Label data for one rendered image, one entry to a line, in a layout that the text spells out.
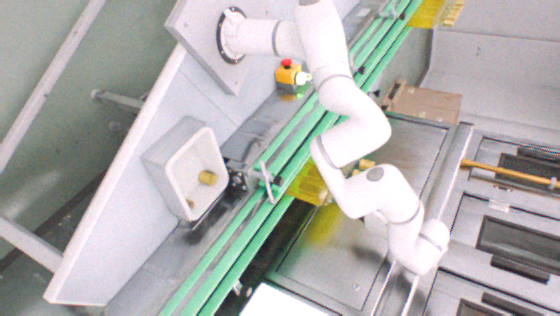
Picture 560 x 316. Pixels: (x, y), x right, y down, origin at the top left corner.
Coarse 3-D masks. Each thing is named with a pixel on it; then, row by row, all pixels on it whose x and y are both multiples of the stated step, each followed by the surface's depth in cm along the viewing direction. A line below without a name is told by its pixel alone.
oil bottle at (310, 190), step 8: (296, 176) 124; (296, 184) 122; (304, 184) 121; (312, 184) 121; (320, 184) 120; (288, 192) 125; (296, 192) 122; (304, 192) 120; (312, 192) 118; (320, 192) 118; (328, 192) 118; (304, 200) 123; (312, 200) 120; (320, 200) 118; (328, 200) 118
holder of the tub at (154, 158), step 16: (176, 128) 101; (192, 128) 100; (160, 144) 97; (176, 144) 96; (144, 160) 95; (160, 160) 92; (160, 176) 96; (160, 192) 103; (224, 192) 119; (176, 208) 105; (208, 208) 115; (192, 224) 112
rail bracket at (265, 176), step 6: (246, 168) 111; (252, 168) 111; (264, 168) 106; (246, 174) 111; (252, 174) 110; (258, 174) 109; (264, 174) 108; (270, 174) 108; (264, 180) 108; (270, 180) 107; (276, 180) 106; (282, 180) 106; (270, 186) 112; (270, 192) 113; (270, 198) 114
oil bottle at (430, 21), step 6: (414, 12) 196; (414, 18) 194; (420, 18) 192; (426, 18) 191; (432, 18) 189; (438, 18) 190; (408, 24) 197; (414, 24) 196; (420, 24) 194; (426, 24) 192; (432, 24) 191; (438, 24) 191; (444, 24) 189; (450, 24) 188
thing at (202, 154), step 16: (208, 128) 100; (192, 144) 107; (208, 144) 105; (176, 160) 103; (192, 160) 109; (208, 160) 110; (176, 176) 105; (192, 176) 110; (224, 176) 113; (176, 192) 97; (192, 192) 112; (208, 192) 111
